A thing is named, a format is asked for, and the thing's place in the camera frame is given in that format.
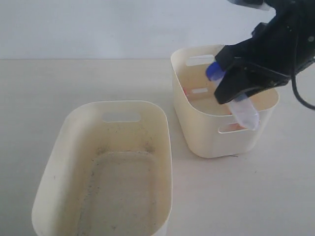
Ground blue-capped clear tube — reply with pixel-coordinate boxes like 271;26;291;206
205;61;259;130

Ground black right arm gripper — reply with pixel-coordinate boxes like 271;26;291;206
213;0;315;104

